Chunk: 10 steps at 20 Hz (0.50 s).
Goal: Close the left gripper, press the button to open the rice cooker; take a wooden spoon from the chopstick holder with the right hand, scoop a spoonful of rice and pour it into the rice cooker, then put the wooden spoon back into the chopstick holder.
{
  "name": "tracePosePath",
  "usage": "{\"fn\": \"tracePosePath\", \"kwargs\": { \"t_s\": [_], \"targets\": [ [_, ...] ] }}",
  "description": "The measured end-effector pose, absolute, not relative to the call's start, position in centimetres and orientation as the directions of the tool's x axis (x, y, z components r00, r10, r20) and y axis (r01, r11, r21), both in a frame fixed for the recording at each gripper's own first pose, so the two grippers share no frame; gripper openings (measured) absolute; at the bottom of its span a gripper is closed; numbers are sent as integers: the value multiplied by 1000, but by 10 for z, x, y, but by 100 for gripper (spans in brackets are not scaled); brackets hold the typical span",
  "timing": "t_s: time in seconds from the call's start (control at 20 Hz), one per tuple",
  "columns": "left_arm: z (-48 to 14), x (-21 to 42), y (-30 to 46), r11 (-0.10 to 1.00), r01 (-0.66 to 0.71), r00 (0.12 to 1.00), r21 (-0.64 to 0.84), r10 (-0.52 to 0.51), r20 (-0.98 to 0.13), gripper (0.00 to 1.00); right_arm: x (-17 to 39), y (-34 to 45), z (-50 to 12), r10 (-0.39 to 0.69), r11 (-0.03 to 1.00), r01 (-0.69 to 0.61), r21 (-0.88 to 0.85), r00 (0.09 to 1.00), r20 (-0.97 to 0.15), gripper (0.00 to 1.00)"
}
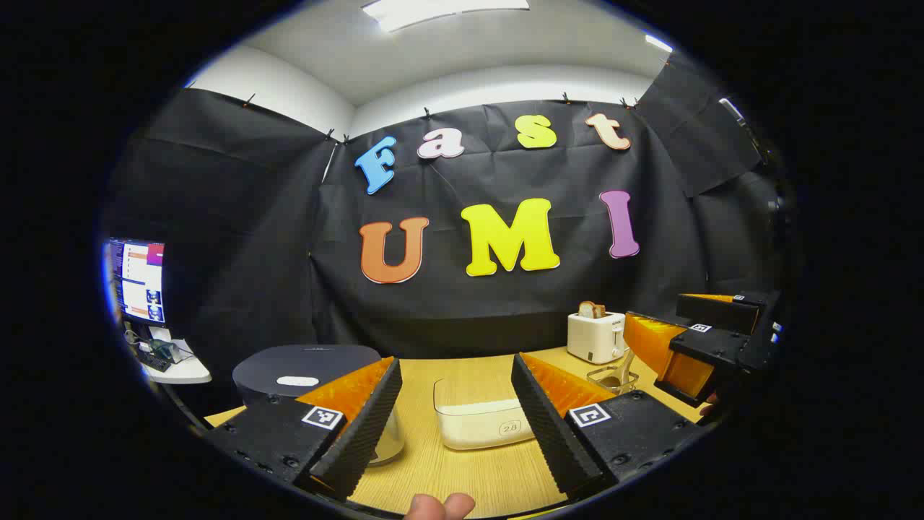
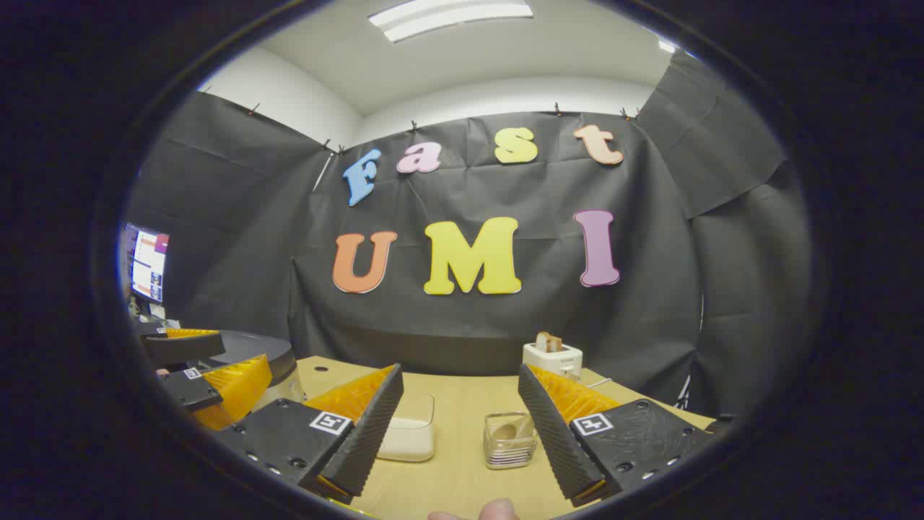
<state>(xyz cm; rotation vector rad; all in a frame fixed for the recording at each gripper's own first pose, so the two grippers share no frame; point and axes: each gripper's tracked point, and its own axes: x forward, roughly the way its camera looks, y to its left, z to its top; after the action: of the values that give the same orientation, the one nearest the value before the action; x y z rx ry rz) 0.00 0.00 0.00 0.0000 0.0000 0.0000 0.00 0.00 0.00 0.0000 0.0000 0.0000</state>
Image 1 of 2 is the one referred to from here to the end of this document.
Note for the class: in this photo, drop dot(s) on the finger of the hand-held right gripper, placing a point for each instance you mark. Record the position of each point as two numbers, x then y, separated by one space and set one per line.
704 347
718 310

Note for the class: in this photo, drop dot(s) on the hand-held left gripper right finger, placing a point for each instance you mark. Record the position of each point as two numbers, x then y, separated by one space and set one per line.
548 426

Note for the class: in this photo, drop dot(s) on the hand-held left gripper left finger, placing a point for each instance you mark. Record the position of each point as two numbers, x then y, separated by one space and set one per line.
364 426

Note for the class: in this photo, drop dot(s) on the clear box of white rice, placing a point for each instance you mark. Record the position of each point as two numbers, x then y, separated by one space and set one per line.
476 430

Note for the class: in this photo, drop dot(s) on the black rice cooker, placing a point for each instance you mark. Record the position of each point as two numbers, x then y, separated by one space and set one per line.
310 361

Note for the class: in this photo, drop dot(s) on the wooden spoon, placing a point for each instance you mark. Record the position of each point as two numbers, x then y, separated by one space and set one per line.
622 370

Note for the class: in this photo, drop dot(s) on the white toaster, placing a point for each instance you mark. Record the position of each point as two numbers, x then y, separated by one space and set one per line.
593 338

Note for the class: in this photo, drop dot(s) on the small white side table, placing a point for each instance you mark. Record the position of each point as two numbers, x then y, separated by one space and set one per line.
184 370

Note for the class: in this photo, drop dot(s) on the black keyboard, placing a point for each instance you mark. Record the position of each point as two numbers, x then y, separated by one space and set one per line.
155 361

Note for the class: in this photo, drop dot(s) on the computer monitor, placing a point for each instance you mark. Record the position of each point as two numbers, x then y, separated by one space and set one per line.
138 282

